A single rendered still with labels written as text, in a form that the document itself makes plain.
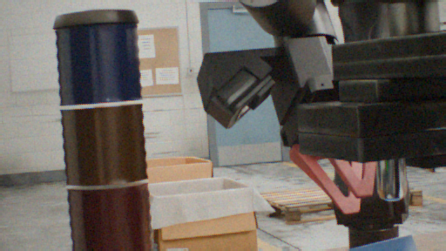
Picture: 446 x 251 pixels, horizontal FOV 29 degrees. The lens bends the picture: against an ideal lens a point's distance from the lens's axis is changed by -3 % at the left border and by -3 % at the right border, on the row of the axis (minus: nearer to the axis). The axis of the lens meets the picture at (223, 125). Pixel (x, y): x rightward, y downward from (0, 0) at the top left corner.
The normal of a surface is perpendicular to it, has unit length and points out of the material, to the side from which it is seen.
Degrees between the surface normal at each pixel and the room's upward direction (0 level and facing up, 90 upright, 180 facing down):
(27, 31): 90
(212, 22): 90
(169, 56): 90
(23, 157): 90
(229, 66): 59
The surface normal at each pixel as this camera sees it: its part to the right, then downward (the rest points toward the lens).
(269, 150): 0.25, 0.04
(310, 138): -0.95, 0.08
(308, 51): 0.18, -0.48
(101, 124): 0.12, 0.29
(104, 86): 0.22, -0.21
